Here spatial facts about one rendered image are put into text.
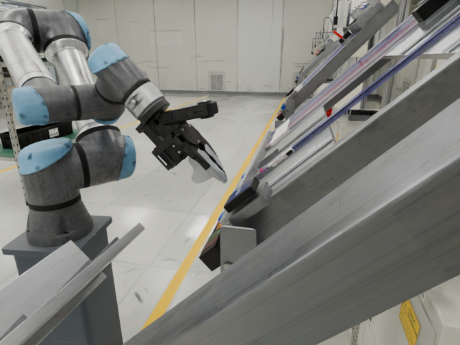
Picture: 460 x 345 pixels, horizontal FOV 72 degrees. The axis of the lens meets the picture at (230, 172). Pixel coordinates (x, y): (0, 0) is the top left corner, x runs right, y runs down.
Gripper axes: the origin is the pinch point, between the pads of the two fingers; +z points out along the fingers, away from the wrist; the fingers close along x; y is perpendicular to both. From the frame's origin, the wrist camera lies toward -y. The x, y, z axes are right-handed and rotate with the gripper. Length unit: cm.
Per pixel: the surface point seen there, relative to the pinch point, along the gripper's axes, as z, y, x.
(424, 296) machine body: 34.1, -17.7, 13.8
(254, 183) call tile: 1.1, -11.9, 21.7
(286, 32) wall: -95, -31, -860
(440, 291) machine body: 34.6, -20.1, 13.7
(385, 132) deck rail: 6.0, -28.2, 21.0
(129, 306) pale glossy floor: 20, 86, -33
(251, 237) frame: 5.8, -7.9, 25.3
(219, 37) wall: -212, 109, -860
